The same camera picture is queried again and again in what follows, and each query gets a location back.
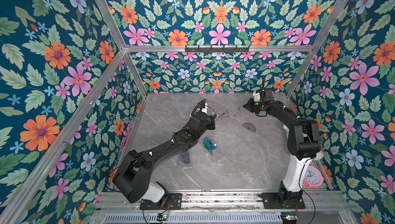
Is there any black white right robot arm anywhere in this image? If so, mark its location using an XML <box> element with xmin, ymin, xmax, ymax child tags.
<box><xmin>243</xmin><ymin>89</ymin><xmax>322</xmax><ymax>195</ymax></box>

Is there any pink alarm clock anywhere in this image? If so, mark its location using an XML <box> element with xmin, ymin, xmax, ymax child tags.
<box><xmin>303</xmin><ymin>165</ymin><xmax>324</xmax><ymax>189</ymax></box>

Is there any black hook rail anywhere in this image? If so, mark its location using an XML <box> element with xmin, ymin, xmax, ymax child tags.
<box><xmin>184</xmin><ymin>45</ymin><xmax>250</xmax><ymax>54</ymax></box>

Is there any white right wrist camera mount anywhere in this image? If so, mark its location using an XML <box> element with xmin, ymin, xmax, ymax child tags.
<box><xmin>253</xmin><ymin>91</ymin><xmax>261</xmax><ymax>102</ymax></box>

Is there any teal ruler set pouch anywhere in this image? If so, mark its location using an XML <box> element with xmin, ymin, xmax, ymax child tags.
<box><xmin>203</xmin><ymin>137</ymin><xmax>217</xmax><ymax>155</ymax></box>

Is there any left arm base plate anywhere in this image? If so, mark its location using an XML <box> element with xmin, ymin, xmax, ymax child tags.
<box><xmin>139</xmin><ymin>193</ymin><xmax>183</xmax><ymax>211</ymax></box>

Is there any purple protractor ruler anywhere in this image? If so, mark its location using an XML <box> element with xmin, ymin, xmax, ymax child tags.
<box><xmin>242</xmin><ymin>122</ymin><xmax>257</xmax><ymax>133</ymax></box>

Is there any purple triangle ruler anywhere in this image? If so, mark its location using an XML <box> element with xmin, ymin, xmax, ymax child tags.
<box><xmin>218</xmin><ymin>109</ymin><xmax>229</xmax><ymax>118</ymax></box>

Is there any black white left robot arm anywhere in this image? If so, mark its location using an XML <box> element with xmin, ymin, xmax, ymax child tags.
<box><xmin>112</xmin><ymin>109</ymin><xmax>217</xmax><ymax>208</ymax></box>

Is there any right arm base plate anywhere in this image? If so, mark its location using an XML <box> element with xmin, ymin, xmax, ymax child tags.
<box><xmin>259</xmin><ymin>189</ymin><xmax>306</xmax><ymax>210</ymax></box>

